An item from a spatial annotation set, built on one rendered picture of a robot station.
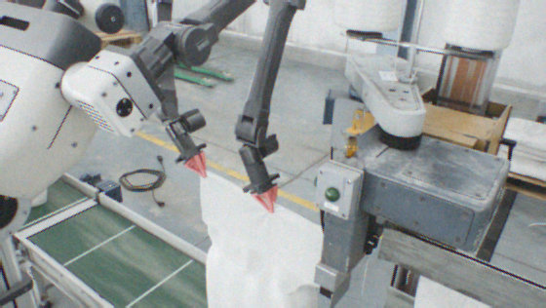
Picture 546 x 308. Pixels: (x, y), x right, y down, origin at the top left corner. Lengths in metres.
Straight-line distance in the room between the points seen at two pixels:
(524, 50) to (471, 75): 4.74
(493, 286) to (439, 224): 0.28
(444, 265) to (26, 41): 1.00
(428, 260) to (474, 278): 0.10
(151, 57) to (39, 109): 0.23
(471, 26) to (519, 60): 5.00
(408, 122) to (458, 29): 0.23
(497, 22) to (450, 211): 0.40
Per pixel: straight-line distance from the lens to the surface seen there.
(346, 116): 1.24
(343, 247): 0.92
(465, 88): 1.22
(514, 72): 6.00
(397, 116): 0.88
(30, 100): 0.89
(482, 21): 0.97
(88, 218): 2.41
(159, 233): 2.19
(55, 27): 0.92
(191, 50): 0.85
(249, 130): 1.11
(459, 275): 1.05
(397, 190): 0.80
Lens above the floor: 1.70
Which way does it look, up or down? 27 degrees down
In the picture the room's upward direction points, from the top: 3 degrees clockwise
